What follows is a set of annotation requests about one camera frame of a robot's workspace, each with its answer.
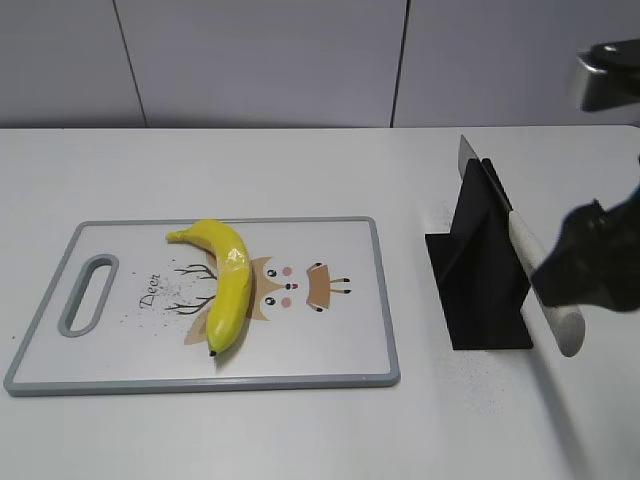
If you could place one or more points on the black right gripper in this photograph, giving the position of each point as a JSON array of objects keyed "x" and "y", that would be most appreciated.
[{"x": 596, "y": 258}]

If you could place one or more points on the white-handled kitchen knife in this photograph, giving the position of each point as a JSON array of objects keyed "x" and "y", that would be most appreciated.
[{"x": 567, "y": 323}]

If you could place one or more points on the yellow plastic banana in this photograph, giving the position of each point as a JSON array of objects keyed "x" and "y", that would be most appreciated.
[{"x": 227, "y": 316}]

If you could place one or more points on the black knife stand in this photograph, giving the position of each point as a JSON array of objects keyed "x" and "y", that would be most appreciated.
[{"x": 481, "y": 283}]

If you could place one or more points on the white grey-rimmed cutting board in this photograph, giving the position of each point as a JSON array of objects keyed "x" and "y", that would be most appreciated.
[{"x": 125, "y": 310}]

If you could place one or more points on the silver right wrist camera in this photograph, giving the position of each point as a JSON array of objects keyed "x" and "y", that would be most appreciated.
[{"x": 606, "y": 76}]

